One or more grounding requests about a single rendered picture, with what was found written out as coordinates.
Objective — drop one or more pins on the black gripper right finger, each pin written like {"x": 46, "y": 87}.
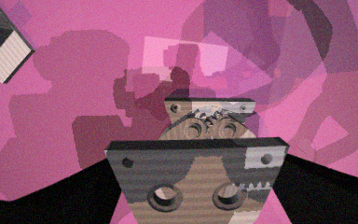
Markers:
{"x": 314, "y": 194}

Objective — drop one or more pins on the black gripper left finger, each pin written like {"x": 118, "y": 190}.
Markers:
{"x": 87, "y": 197}

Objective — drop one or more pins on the grey metal plate with two round holes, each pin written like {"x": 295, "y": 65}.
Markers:
{"x": 197, "y": 170}

